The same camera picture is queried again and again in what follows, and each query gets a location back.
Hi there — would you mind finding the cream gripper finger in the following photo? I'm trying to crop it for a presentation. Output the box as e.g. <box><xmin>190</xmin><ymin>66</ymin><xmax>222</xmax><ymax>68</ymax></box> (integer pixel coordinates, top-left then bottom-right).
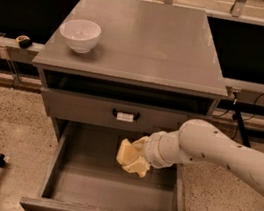
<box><xmin>122</xmin><ymin>156</ymin><xmax>151</xmax><ymax>178</ymax></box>

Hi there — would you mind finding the yellow sponge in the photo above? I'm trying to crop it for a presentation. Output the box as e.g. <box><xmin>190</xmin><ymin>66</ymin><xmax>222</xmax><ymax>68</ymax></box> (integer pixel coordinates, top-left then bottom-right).
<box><xmin>116</xmin><ymin>139</ymin><xmax>140</xmax><ymax>166</ymax></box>

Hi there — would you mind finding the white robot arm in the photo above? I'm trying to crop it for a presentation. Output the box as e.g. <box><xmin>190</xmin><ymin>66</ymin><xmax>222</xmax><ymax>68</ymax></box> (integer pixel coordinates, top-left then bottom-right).
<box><xmin>117</xmin><ymin>119</ymin><xmax>264</xmax><ymax>197</ymax></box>

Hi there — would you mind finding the open bottom grey drawer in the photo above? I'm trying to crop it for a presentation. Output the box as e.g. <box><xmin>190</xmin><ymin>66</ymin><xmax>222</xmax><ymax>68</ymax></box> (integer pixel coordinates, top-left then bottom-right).
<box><xmin>20</xmin><ymin>121</ymin><xmax>185</xmax><ymax>211</ymax></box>

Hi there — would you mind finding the grey drawer cabinet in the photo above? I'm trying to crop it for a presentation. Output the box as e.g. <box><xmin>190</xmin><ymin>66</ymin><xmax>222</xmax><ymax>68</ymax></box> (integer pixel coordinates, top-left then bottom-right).
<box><xmin>33</xmin><ymin>0</ymin><xmax>227</xmax><ymax>136</ymax></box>

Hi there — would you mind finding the closed middle grey drawer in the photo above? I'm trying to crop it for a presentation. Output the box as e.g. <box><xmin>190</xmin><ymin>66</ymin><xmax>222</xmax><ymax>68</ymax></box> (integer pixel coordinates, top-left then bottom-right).
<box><xmin>36</xmin><ymin>86</ymin><xmax>213</xmax><ymax>146</ymax></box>

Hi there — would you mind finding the black tripod leg right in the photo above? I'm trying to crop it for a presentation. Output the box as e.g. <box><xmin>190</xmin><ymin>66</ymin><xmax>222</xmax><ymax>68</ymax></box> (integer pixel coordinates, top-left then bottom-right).
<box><xmin>226</xmin><ymin>94</ymin><xmax>260</xmax><ymax>149</ymax></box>

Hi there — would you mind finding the white ceramic bowl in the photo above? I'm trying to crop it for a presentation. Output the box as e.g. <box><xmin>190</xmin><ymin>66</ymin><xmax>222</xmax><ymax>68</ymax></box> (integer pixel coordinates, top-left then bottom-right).
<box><xmin>59</xmin><ymin>19</ymin><xmax>102</xmax><ymax>53</ymax></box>

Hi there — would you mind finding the small black yellow device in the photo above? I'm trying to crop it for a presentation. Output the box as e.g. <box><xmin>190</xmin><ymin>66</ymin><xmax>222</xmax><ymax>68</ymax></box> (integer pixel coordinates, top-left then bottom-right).
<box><xmin>16</xmin><ymin>35</ymin><xmax>32</xmax><ymax>49</ymax></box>

